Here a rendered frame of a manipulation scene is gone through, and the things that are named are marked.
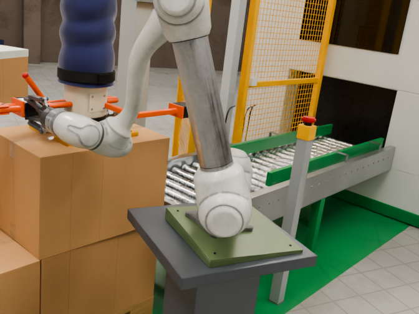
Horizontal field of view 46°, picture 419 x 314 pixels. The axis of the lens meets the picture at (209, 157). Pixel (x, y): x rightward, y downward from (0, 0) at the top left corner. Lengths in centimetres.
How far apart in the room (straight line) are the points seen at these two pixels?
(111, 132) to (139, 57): 30
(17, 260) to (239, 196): 91
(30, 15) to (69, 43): 826
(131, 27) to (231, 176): 218
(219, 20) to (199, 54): 1049
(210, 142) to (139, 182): 75
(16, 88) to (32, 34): 628
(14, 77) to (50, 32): 667
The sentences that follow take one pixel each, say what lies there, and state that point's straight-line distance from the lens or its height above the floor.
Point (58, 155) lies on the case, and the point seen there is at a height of 94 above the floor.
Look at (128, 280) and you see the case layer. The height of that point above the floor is 29.
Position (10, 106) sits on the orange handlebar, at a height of 107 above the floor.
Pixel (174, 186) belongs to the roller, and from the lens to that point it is 270.
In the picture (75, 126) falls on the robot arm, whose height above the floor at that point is 110.
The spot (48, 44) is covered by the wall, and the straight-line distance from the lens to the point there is 1061.
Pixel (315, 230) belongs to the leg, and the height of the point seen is 18.
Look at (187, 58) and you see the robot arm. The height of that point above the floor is 136.
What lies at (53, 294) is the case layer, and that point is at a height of 37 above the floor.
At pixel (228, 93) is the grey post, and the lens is 561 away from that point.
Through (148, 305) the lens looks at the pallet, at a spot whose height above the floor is 10.
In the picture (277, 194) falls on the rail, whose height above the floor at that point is 56.
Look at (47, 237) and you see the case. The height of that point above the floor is 63.
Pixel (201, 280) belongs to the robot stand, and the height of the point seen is 73.
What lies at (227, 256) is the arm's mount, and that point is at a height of 78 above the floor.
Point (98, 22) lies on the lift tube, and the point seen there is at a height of 139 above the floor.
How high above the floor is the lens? 151
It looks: 17 degrees down
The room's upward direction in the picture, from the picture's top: 7 degrees clockwise
